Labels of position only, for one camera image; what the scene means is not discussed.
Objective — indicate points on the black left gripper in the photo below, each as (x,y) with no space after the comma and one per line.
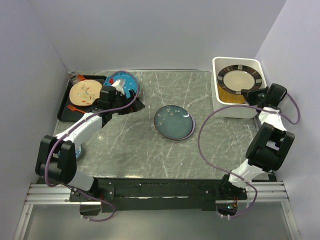
(136,106)

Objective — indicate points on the orange plastic spoon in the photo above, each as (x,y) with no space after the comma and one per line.
(80,78)

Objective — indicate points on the dark blue floral plate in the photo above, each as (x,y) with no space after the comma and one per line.
(174,122)

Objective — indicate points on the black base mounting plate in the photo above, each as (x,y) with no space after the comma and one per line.
(142,194)

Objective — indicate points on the clear glass cup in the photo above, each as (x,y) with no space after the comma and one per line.
(72,78)

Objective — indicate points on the orange polka dot plate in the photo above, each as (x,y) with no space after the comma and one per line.
(225,96)

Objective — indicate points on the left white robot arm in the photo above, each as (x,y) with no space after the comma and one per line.
(56,160)

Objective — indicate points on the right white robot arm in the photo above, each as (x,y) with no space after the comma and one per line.
(269,147)

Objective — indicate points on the orange plastic fork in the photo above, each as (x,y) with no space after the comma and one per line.
(74,109)

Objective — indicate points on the black serving tray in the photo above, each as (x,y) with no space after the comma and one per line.
(64,114)

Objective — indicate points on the floral beige plate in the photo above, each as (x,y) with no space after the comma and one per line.
(85,92)

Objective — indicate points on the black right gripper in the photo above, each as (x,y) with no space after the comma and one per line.
(251,93)

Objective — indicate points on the aluminium rail frame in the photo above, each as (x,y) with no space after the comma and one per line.
(49,215)

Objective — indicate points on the white plastic bin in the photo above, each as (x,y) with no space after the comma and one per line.
(232,110)

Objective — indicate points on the blue polka dot plate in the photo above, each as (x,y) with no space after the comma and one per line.
(129,81)

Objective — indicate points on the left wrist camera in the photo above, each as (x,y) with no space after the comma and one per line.
(119,85)

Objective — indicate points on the brown rimmed beige plate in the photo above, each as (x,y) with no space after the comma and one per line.
(235,78)

